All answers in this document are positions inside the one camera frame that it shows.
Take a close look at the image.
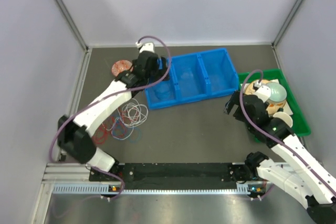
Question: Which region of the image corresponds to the blue wire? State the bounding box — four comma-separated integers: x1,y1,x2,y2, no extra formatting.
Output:
111,118,142,143

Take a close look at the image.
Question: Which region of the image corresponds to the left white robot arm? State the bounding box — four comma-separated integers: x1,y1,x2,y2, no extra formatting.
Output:
57,51,171,180

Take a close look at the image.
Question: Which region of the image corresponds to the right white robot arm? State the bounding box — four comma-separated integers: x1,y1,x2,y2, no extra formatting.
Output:
224,91,335,223

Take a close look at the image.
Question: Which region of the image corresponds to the tan patterned plate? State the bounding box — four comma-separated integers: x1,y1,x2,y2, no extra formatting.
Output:
261,79,287,115

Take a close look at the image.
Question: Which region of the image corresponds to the red patterned small plate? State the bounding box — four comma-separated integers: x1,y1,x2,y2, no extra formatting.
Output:
111,60,132,77

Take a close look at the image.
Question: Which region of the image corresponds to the light green bowl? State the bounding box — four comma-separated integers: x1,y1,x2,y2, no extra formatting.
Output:
266,82,287,103

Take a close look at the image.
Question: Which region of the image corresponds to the blue three-compartment bin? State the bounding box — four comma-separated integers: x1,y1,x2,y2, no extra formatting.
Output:
145,48,239,110

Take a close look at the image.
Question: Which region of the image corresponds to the green plastic tray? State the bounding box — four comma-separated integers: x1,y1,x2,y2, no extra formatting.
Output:
237,68,312,143

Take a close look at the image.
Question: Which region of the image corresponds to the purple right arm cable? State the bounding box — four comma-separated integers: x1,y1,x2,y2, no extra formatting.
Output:
240,69,336,201

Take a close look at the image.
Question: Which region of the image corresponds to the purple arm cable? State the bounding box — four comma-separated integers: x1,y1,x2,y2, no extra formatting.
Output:
240,69,336,201
48,36,173,201

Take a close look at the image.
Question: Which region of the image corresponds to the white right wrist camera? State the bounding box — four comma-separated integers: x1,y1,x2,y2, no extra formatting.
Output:
253,82,271,103

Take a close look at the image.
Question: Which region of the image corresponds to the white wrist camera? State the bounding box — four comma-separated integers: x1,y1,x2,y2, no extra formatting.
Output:
253,82,271,103
135,41,155,53

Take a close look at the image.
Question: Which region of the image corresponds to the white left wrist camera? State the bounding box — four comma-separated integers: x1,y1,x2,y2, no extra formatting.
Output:
135,41,155,53

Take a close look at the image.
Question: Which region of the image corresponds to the white wire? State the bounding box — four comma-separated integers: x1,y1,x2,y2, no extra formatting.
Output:
117,98,149,129

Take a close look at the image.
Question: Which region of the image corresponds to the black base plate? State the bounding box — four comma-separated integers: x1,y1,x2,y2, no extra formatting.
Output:
89,162,247,190

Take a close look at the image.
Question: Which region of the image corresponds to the aluminium frame left post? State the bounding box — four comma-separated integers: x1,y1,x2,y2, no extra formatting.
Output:
54,0,89,51

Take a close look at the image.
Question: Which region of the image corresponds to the aluminium frame post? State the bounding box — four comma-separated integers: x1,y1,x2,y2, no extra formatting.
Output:
271,0,305,49
54,0,89,51

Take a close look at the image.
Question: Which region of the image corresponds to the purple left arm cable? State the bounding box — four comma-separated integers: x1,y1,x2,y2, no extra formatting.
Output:
48,36,173,201

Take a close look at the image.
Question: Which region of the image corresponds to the grey slotted cable duct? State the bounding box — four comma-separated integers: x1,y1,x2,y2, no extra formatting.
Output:
52,184,254,195

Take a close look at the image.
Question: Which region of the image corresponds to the aluminium frame right post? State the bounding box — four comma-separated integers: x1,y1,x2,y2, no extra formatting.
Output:
271,0,305,49

